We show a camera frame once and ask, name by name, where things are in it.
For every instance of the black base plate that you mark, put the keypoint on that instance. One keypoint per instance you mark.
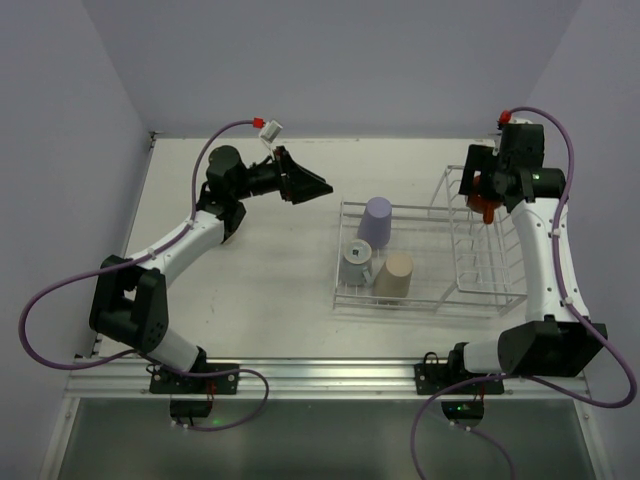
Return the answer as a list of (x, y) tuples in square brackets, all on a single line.
[(220, 379), (434, 373)]

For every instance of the orange ceramic mug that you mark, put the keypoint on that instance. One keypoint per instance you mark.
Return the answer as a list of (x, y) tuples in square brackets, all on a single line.
[(478, 204)]

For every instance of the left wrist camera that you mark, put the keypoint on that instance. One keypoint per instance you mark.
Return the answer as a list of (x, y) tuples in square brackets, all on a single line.
[(270, 131)]

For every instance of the lavender plastic cup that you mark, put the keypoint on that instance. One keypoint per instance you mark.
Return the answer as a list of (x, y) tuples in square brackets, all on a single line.
[(375, 224)]

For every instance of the aluminium mounting rail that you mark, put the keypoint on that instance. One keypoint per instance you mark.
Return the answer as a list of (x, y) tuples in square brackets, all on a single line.
[(291, 379)]

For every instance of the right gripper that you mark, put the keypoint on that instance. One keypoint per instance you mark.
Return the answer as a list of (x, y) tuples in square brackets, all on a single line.
[(476, 170)]

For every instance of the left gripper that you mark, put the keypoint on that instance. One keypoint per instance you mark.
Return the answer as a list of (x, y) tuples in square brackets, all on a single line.
[(285, 176)]

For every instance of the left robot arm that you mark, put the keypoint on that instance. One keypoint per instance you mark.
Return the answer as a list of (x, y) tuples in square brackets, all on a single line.
[(130, 303)]

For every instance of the white wire dish rack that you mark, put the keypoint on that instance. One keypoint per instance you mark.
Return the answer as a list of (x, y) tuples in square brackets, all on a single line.
[(462, 266)]

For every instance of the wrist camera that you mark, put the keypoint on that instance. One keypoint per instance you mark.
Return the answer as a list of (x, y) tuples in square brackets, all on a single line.
[(519, 120), (270, 131)]

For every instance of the beige plastic cup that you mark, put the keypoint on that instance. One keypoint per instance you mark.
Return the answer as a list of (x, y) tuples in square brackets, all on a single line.
[(394, 278)]

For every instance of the grey mug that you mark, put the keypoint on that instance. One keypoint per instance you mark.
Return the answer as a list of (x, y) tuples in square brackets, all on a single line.
[(356, 267)]

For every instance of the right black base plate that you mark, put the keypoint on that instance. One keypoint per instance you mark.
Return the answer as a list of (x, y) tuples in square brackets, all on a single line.
[(434, 373)]

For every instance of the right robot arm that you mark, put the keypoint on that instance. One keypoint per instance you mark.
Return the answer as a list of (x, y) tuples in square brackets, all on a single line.
[(550, 341)]

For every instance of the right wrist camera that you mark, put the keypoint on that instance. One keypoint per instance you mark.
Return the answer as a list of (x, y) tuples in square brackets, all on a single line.
[(519, 120)]

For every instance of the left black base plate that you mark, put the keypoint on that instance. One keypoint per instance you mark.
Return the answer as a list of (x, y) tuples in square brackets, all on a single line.
[(220, 379)]

